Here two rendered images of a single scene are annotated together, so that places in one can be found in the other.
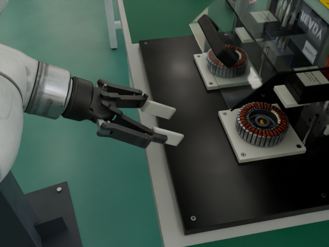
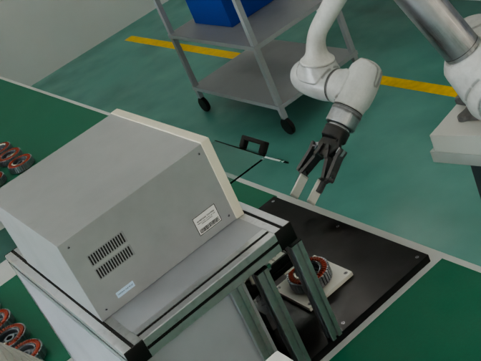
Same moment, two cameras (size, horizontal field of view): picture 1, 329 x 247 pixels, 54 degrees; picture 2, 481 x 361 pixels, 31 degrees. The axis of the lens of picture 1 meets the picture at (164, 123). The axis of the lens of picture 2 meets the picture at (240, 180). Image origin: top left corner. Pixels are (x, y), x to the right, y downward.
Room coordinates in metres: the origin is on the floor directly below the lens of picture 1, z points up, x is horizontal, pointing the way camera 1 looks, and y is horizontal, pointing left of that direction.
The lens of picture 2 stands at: (2.45, -0.66, 2.06)
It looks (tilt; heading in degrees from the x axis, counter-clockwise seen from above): 28 degrees down; 166
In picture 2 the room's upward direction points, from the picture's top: 25 degrees counter-clockwise
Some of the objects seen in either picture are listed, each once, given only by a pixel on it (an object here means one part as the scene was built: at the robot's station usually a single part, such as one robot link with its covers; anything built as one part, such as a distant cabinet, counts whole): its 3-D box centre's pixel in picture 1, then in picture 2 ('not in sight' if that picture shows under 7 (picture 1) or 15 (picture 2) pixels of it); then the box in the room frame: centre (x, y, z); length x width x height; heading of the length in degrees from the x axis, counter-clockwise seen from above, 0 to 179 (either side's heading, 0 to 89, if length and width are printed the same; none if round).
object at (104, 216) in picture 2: not in sight; (110, 204); (0.67, -0.51, 1.22); 0.44 x 0.39 x 0.20; 11
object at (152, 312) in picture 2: not in sight; (137, 247); (0.68, -0.51, 1.09); 0.68 x 0.44 x 0.05; 11
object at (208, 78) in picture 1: (226, 68); (312, 282); (0.74, -0.17, 0.78); 0.15 x 0.15 x 0.01; 11
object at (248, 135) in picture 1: (261, 123); not in sight; (0.51, -0.22, 0.80); 0.11 x 0.11 x 0.04
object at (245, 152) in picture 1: (259, 131); not in sight; (0.51, -0.22, 0.78); 0.15 x 0.15 x 0.01; 11
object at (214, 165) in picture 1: (245, 100); (282, 276); (0.63, -0.21, 0.76); 0.64 x 0.47 x 0.02; 11
